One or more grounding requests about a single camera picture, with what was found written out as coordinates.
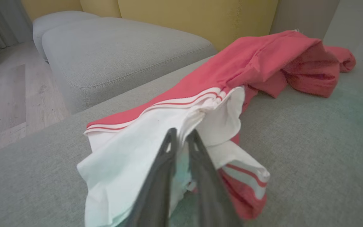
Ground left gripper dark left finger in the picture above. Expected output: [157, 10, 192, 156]
[128, 128, 179, 227]

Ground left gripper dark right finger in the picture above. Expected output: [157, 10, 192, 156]
[186, 129, 243, 227]

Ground red jersey white sleeves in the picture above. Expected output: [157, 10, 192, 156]
[77, 30, 357, 227]

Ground large grey sofa seat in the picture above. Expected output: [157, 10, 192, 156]
[0, 57, 363, 227]

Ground grey sofa seat cushion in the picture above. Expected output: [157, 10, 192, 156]
[41, 17, 217, 114]
[32, 11, 100, 62]

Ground wide yellow sofa back cushion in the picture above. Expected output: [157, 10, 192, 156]
[118, 0, 279, 52]

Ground grey sofa back cushion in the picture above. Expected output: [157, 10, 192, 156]
[269, 0, 340, 41]

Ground grey pleated curtain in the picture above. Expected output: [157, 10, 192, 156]
[0, 0, 33, 49]

